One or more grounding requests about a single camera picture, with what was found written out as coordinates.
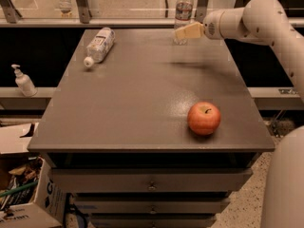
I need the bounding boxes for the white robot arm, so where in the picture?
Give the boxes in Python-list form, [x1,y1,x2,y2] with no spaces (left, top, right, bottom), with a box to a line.
[174,0,304,228]

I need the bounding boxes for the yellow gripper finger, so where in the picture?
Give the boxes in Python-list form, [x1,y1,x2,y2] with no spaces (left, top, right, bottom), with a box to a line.
[175,22,204,40]

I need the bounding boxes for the green stick in box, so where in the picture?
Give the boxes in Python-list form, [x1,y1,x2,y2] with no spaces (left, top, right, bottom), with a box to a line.
[0,180,38,198]

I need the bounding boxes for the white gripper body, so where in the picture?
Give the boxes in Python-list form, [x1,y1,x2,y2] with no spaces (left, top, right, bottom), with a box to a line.
[203,9,224,40]

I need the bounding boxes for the red apple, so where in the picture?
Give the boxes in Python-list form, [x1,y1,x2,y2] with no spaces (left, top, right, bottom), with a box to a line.
[187,102,221,136]

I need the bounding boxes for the clear water bottle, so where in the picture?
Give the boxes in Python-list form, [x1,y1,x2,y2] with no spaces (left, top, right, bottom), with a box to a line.
[172,0,195,46]

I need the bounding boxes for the lying bottle with white label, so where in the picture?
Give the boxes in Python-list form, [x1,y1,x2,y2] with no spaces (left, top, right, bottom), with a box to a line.
[84,28,115,67]

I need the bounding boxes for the grey drawer cabinet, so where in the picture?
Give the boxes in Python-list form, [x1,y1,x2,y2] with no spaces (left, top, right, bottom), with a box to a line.
[29,28,275,228]

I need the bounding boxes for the white pump dispenser bottle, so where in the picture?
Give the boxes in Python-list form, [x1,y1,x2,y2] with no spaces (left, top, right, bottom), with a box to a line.
[11,64,37,97]

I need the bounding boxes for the grey metal railing frame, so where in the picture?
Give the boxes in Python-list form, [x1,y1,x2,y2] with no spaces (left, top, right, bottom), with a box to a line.
[0,0,303,28]

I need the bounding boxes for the white cardboard box with clutter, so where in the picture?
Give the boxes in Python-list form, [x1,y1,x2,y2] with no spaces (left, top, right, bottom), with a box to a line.
[0,123,66,228]

